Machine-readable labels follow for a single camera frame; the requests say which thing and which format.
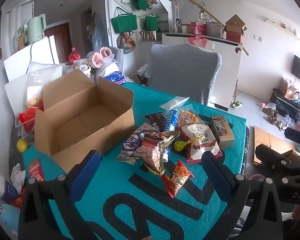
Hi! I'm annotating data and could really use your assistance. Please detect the clear plastic bag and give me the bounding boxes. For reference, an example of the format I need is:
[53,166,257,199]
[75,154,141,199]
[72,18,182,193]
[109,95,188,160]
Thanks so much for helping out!
[26,62,63,110]

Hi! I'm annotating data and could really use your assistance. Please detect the large green tote bag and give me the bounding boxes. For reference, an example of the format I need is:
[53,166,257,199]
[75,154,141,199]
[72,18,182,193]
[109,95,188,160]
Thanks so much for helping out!
[111,7,137,34]

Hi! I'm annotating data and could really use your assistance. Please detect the red cola bottle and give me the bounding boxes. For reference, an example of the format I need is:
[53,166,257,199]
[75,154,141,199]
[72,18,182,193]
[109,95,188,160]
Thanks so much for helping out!
[69,47,82,67]

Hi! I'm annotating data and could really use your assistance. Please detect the teal bubble mat black print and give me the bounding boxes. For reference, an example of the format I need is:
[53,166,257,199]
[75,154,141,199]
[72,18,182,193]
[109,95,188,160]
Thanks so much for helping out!
[21,82,248,240]

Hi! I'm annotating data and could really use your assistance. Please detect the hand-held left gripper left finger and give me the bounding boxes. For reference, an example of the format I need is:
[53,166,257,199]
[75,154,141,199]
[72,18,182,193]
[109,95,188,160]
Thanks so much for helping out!
[18,150,103,240]

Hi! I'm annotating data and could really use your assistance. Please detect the yellow lemon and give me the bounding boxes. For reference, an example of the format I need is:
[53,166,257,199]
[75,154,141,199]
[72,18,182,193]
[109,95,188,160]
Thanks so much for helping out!
[16,138,28,153]

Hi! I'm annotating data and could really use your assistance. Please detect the yellow green lollipop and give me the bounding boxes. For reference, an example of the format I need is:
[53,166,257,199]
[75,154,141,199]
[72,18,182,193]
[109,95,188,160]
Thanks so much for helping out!
[174,140,198,153]

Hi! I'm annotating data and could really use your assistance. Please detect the blue white tube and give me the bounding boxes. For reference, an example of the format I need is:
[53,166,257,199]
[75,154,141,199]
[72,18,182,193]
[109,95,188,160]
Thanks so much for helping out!
[162,109,180,162]

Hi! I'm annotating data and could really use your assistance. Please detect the red box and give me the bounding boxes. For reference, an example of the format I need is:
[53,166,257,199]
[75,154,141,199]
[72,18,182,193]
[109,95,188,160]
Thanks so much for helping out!
[226,31,244,43]

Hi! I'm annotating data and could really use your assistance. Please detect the dark brown chocolate bar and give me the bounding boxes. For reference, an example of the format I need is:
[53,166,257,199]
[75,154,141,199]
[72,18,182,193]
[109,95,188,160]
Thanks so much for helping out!
[144,112,167,130]

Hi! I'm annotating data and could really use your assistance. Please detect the dark cluttered tv stand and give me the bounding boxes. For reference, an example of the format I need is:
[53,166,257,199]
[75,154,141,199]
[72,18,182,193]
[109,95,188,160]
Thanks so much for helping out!
[270,89,300,140]

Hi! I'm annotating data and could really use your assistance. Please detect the patterned hanging bag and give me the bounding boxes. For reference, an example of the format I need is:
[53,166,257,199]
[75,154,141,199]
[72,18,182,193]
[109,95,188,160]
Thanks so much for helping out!
[116,32,136,55]

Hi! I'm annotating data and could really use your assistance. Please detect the flat red packet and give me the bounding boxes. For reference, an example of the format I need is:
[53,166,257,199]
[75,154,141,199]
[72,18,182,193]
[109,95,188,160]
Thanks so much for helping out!
[29,158,45,182]

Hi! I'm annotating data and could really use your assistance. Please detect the pale green kettle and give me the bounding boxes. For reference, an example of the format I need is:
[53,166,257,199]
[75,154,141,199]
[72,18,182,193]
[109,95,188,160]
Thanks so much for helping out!
[27,14,47,44]

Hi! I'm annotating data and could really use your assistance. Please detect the small green tote bag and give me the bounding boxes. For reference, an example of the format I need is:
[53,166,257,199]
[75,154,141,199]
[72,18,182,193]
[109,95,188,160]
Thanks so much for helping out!
[142,15,160,32]

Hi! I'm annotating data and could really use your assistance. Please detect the white fridge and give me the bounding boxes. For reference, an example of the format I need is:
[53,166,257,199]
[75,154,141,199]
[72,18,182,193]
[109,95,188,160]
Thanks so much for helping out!
[4,35,60,83]

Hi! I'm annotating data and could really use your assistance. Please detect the crumpled white tissue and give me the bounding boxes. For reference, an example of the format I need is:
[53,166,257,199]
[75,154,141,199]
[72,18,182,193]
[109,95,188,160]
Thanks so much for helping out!
[10,163,27,188]

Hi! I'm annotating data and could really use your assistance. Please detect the small red orange snack packet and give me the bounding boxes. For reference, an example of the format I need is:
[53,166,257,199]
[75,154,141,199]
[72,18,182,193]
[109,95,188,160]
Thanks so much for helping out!
[161,159,195,198]

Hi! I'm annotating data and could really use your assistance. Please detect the blue white tissue pack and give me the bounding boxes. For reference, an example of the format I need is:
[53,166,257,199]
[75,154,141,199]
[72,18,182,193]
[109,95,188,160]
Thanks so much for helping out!
[104,70,127,85]

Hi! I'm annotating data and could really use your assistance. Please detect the white wall shelf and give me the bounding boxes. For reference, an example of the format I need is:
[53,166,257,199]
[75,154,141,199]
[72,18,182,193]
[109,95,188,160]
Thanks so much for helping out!
[265,17,300,40]

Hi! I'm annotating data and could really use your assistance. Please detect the brown wooden door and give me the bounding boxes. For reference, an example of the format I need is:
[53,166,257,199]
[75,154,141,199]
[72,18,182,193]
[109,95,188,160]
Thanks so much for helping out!
[44,22,72,64]

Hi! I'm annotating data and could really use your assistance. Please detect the clear bag yellow puffs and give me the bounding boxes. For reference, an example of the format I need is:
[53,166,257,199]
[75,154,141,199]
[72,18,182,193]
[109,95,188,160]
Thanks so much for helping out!
[176,105,208,130]

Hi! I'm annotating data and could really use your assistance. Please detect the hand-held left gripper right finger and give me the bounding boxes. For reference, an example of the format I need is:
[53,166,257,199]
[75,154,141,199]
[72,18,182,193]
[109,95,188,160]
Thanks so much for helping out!
[201,151,284,240]

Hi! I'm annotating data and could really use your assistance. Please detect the flattened cardboard sheet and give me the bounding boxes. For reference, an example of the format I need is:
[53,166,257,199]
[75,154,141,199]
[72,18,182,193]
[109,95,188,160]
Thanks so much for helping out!
[252,126,300,165]

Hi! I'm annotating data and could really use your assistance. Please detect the clear zip bag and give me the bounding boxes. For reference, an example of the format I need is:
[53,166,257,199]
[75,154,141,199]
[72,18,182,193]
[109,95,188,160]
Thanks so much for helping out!
[159,96,190,112]

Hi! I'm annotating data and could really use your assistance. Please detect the white red snack pouch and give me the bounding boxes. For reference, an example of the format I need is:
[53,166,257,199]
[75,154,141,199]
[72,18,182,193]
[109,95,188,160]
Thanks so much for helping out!
[177,123,223,165]

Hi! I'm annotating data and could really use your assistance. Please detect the small brown snack box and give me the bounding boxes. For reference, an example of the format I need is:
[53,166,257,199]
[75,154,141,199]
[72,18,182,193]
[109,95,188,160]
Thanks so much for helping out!
[210,115,235,149]

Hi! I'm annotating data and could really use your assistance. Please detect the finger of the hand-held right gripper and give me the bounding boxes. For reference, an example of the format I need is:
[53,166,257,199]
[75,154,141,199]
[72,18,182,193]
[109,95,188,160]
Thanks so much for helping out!
[281,171,300,188]
[255,144,300,170]

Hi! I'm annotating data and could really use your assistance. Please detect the light blue round object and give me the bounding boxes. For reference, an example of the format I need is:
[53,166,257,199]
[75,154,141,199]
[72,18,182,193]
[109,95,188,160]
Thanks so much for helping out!
[0,204,20,233]

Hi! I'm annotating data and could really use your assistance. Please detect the red crinkled snack packet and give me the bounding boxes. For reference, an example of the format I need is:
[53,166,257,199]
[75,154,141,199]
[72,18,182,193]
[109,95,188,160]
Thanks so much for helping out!
[10,187,27,209]

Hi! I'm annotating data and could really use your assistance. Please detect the brown cardboard box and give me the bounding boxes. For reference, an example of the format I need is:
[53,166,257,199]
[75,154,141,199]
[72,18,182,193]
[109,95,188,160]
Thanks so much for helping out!
[34,69,135,174]

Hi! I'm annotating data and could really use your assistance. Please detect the grey covered chair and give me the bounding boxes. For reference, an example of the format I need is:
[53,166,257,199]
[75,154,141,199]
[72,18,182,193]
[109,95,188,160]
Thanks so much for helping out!
[148,44,222,105]

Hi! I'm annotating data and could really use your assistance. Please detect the bamboo pole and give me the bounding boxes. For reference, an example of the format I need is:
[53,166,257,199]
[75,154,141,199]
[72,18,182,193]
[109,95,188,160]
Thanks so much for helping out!
[167,0,250,55]

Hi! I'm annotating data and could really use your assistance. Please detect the clear plastic container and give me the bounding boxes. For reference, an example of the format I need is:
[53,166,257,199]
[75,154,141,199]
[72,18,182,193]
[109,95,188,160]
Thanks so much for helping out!
[205,20,225,38]

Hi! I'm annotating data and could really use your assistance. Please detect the pink gift boxes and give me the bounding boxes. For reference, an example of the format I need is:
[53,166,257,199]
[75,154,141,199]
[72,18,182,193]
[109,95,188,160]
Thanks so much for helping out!
[190,21,207,35]

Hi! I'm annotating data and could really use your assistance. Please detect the red plastic packaging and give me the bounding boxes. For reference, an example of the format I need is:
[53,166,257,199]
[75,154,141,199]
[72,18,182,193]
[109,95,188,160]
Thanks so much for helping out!
[19,105,44,133]

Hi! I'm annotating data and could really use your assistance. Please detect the open cardboard carton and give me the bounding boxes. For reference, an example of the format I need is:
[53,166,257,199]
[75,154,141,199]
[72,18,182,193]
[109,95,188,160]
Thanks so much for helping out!
[225,14,248,34]

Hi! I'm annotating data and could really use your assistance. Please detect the purple silver snack bag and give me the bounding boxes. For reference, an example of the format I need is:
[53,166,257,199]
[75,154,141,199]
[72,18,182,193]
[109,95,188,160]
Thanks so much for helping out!
[116,124,153,165]

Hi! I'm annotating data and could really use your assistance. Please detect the white bottle blue label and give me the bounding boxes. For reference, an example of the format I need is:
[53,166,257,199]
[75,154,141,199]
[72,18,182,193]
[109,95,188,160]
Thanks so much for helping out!
[0,172,19,204]

